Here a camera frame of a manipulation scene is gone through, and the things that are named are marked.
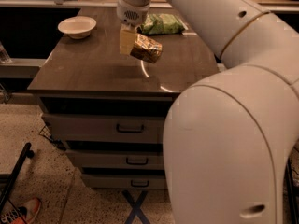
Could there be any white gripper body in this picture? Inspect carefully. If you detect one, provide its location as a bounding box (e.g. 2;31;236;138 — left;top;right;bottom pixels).
117;0;150;27

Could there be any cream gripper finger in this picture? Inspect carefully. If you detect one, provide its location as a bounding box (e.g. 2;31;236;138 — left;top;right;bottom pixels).
120;29;136;55

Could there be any orange soda can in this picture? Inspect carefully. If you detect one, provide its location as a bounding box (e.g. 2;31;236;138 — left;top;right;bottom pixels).
130;34;163;63

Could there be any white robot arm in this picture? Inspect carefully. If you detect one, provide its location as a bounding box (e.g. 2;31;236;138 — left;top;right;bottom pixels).
117;0;299;224

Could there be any green snack bag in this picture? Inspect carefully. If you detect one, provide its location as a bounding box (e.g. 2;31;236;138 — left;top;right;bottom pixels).
137;13;185;35

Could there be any white bowl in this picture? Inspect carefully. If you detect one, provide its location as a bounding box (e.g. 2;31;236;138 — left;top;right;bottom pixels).
58;16;96;39

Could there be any grey drawer cabinet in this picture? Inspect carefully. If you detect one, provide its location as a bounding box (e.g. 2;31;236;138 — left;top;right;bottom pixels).
28;7;218;178

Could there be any top grey drawer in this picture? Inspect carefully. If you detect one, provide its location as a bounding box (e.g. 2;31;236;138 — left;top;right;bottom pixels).
42;114;164;144

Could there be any grey drawer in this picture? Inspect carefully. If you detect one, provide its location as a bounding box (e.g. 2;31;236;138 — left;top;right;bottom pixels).
66;149;164;170
42;114;164;144
81;174;167;189

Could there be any middle grey drawer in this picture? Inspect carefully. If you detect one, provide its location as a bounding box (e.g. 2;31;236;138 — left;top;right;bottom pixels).
66;149;164;170

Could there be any bottom grey drawer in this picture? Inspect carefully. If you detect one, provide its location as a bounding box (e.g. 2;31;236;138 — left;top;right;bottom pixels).
81;174;167;189

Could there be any black stand leg left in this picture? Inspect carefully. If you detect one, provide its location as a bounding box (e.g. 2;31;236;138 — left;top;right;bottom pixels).
0;143;35;212

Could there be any black stand leg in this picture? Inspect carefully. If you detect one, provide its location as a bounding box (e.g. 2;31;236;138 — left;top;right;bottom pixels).
285;160;299;224
0;143;35;212

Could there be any orange sneaker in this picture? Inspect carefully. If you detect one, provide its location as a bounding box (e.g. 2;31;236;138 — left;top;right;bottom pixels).
0;197;41;224

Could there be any black stand leg right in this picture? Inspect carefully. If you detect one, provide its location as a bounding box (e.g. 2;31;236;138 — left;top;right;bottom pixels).
285;160;299;224

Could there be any black wire basket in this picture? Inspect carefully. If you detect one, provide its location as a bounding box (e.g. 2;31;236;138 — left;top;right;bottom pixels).
38;125;66;151

